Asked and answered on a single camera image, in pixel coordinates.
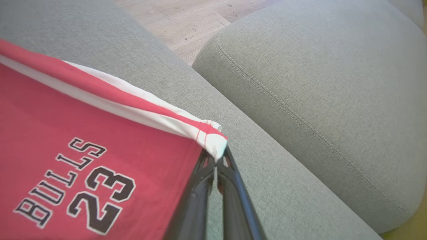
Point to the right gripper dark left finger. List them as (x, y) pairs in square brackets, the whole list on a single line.
[(193, 206)]

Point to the red Bulls 23 shorts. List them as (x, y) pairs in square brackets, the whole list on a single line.
[(100, 133)]

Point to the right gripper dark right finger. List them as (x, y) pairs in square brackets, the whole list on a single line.
[(238, 206)]

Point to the grey stitched sofa cushion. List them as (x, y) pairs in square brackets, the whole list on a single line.
[(333, 83)]

